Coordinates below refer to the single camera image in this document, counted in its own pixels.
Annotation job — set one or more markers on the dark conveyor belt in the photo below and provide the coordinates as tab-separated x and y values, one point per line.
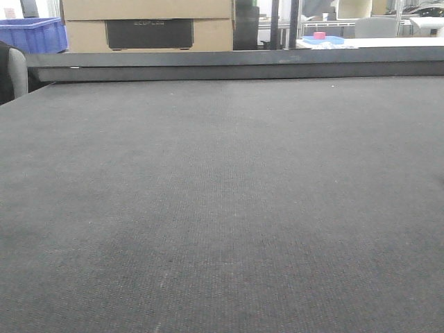
224	206

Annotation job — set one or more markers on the cardboard box with black print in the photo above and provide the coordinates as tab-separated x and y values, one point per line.
150	35

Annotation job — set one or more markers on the upper cardboard box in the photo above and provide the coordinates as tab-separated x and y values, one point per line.
146	9

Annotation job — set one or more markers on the blue tray on table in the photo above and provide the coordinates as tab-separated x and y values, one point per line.
329	39

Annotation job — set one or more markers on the white background table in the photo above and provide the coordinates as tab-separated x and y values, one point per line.
357	43

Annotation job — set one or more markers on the blue plastic crate background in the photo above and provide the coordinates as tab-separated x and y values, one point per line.
35	35

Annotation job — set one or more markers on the grey chair back left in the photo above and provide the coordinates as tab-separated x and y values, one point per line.
18	71

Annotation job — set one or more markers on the black vertical post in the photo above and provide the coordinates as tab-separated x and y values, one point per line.
293	23

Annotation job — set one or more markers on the black conveyor side rail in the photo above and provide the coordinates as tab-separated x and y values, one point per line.
238	65

